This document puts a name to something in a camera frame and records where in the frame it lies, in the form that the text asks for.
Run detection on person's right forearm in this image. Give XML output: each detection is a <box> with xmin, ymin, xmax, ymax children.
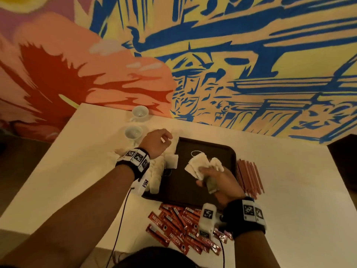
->
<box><xmin>234</xmin><ymin>230</ymin><xmax>282</xmax><ymax>268</ymax></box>

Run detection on row of tea bags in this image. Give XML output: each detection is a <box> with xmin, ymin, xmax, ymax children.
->
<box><xmin>135</xmin><ymin>153</ymin><xmax>180</xmax><ymax>195</ymax></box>

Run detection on person's left forearm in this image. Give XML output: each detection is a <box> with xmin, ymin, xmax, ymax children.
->
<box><xmin>0</xmin><ymin>163</ymin><xmax>137</xmax><ymax>268</ymax></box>

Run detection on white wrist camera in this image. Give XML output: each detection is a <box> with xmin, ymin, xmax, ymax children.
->
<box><xmin>199</xmin><ymin>202</ymin><xmax>225</xmax><ymax>239</ymax></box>
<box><xmin>134</xmin><ymin>175</ymin><xmax>152</xmax><ymax>194</ymax></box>

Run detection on person's black shirt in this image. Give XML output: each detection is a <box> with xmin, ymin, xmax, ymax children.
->
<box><xmin>112</xmin><ymin>246</ymin><xmax>185</xmax><ymax>268</ymax></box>

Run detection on dark brown tray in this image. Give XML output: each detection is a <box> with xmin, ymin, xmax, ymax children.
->
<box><xmin>142</xmin><ymin>137</ymin><xmax>238</xmax><ymax>209</ymax></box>

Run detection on black camera cable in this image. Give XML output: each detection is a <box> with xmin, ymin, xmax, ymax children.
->
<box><xmin>106</xmin><ymin>187</ymin><xmax>136</xmax><ymax>268</ymax></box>
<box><xmin>220</xmin><ymin>240</ymin><xmax>227</xmax><ymax>268</ymax></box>

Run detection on small white cup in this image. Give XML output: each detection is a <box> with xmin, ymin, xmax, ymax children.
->
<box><xmin>124</xmin><ymin>124</ymin><xmax>146</xmax><ymax>142</ymax></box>
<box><xmin>131</xmin><ymin>105</ymin><xmax>151</xmax><ymax>123</ymax></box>

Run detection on pile of red Nescafe sachets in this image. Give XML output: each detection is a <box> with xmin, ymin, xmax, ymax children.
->
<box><xmin>145</xmin><ymin>202</ymin><xmax>235</xmax><ymax>256</ymax></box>

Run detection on person's right hand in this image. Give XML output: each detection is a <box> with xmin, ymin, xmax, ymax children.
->
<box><xmin>195</xmin><ymin>166</ymin><xmax>247</xmax><ymax>208</ymax></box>

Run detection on person's left hand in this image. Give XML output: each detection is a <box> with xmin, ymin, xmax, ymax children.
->
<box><xmin>138</xmin><ymin>128</ymin><xmax>174</xmax><ymax>160</ymax></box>

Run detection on bunch of tea bags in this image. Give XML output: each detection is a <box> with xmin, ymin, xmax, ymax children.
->
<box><xmin>183</xmin><ymin>151</ymin><xmax>225</xmax><ymax>194</ymax></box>

